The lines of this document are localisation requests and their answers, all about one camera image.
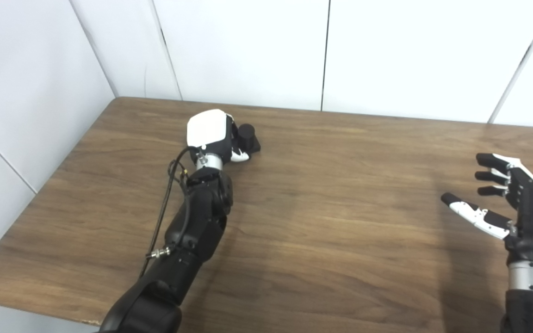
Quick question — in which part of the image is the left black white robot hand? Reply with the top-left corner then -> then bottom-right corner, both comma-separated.
186,109 -> 251,163

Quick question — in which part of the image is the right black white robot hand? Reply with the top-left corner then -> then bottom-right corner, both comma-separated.
441,153 -> 533,269

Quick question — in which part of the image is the black peg with square base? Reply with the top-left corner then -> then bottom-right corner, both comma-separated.
235,123 -> 261,154

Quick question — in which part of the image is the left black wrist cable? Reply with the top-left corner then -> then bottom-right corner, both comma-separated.
139,146 -> 205,278

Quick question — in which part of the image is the left thin wire yellow connector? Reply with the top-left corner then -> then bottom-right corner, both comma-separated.
168,160 -> 191,185

